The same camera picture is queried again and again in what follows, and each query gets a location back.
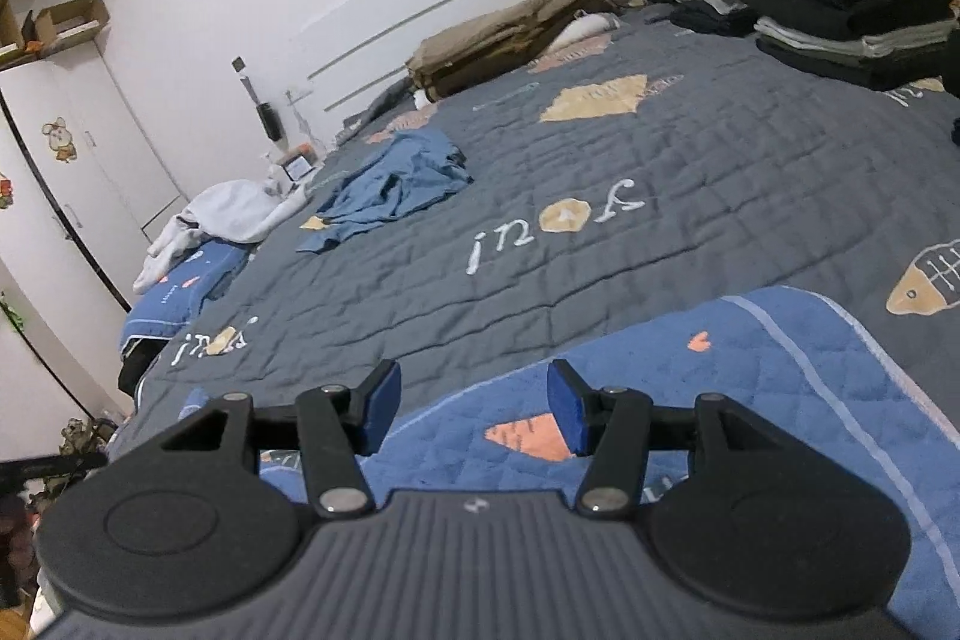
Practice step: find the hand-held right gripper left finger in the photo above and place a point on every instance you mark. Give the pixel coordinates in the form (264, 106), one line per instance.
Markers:
(379, 407)

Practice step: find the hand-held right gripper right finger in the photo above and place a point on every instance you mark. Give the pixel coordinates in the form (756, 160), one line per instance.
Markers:
(568, 411)

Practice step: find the blue orange striped blanket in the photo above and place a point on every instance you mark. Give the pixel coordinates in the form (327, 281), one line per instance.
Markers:
(750, 400)

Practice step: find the black clothes rack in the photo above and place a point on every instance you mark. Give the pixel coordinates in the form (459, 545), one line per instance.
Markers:
(52, 464)

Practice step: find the folded brown clothes stack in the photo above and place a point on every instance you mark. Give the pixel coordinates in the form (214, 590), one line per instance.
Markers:
(495, 40)

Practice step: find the blue printed pillow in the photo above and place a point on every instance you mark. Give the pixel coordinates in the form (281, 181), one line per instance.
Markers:
(187, 291)

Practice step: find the blue shirt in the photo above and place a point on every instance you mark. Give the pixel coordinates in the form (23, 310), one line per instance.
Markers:
(397, 175)

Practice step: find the black cloth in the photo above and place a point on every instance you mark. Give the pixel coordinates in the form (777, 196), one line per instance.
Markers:
(142, 362)

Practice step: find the light grey hoodie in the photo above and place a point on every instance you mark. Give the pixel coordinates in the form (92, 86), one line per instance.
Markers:
(232, 212)

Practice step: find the orange box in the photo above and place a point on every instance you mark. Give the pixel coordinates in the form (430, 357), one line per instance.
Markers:
(298, 166)

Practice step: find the row of shoes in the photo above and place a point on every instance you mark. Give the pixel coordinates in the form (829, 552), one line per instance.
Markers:
(86, 437)

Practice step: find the dark grey pillow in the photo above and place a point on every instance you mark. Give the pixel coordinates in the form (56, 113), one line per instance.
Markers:
(390, 100)

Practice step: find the green hanging item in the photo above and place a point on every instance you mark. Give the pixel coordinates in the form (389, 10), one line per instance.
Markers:
(11, 310)

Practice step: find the white wardrobe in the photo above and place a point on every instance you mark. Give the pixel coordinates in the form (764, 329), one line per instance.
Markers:
(90, 160)

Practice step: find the white pillow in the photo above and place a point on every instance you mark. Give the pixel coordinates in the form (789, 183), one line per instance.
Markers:
(589, 27)

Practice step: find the mouse sticker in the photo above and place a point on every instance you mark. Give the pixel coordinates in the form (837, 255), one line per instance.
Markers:
(6, 192)
(58, 141)

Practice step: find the small open cardboard box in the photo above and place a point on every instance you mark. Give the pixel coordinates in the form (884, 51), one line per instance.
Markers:
(71, 25)

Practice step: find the black wall-hung device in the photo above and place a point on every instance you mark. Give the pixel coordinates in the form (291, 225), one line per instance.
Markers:
(268, 121)

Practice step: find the white wall socket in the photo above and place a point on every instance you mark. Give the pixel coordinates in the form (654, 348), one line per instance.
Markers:
(296, 93)

